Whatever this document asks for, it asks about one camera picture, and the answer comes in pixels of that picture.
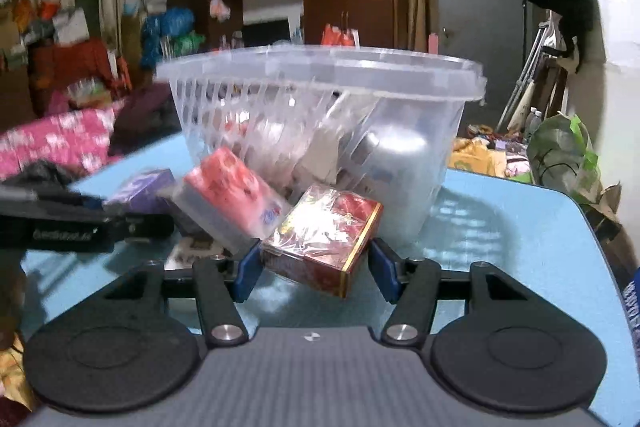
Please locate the yellow cloth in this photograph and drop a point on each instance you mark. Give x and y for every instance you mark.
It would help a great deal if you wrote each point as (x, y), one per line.
(475, 157)

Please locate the pink door tag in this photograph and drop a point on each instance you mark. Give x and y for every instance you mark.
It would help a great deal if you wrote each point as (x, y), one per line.
(433, 42)

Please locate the red and gold box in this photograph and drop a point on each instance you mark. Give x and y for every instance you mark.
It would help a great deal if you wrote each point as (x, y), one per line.
(320, 247)

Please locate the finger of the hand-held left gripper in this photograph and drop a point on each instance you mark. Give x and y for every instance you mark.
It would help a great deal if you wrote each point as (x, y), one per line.
(145, 226)
(50, 197)

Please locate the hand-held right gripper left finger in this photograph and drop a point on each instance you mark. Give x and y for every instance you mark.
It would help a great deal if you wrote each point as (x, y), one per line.
(246, 274)

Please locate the clear plastic bottles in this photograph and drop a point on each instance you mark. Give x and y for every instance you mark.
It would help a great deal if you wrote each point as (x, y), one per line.
(532, 119)

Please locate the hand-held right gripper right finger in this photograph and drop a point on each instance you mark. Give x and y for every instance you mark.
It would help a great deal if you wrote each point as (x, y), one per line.
(385, 274)

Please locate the metal crutches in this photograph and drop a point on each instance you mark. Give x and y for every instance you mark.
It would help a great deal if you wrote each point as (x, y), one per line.
(530, 67)

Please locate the small hanging plastic bag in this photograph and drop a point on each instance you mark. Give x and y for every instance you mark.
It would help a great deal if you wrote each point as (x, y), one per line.
(218, 4)

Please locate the pink floral blanket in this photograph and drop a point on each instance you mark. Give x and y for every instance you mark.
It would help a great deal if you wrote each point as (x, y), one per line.
(55, 144)

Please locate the red top packet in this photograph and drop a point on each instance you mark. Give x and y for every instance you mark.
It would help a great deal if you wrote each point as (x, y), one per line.
(227, 197)

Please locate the green plastic bag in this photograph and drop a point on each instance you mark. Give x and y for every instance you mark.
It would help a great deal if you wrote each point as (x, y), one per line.
(565, 154)

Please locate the red cloth pile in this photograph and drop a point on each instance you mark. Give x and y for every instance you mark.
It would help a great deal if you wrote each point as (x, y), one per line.
(75, 62)

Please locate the white plastic lattice basket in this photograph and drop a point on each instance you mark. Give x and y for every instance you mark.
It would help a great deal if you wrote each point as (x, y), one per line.
(325, 117)

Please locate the purple box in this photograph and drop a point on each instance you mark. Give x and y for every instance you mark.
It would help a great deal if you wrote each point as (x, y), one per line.
(142, 191)

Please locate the blue plastic bag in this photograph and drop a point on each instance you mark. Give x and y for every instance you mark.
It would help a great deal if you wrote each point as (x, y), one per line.
(167, 29)

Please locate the red and white plastic bag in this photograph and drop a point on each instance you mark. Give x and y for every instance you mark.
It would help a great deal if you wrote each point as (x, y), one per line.
(341, 36)

